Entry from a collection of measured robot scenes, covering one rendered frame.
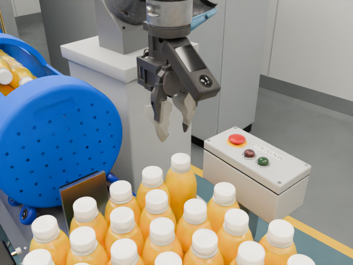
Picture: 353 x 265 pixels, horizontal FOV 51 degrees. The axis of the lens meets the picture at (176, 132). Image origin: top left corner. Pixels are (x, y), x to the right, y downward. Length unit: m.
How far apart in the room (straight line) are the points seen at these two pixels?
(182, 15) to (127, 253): 0.37
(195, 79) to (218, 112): 1.93
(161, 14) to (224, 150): 0.31
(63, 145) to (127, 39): 0.46
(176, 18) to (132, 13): 0.55
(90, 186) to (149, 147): 0.47
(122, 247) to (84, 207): 0.11
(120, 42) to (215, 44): 1.26
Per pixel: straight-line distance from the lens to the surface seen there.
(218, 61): 2.34
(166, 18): 0.59
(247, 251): 0.57
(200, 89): 0.56
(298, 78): 3.57
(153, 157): 1.26
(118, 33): 1.14
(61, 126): 0.77
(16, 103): 0.74
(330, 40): 3.37
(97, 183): 0.79
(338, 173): 2.73
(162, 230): 0.59
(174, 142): 1.31
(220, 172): 0.79
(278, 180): 0.70
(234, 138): 0.78
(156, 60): 0.65
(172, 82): 0.63
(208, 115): 2.54
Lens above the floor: 1.52
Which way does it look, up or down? 31 degrees down
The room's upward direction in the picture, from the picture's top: straight up
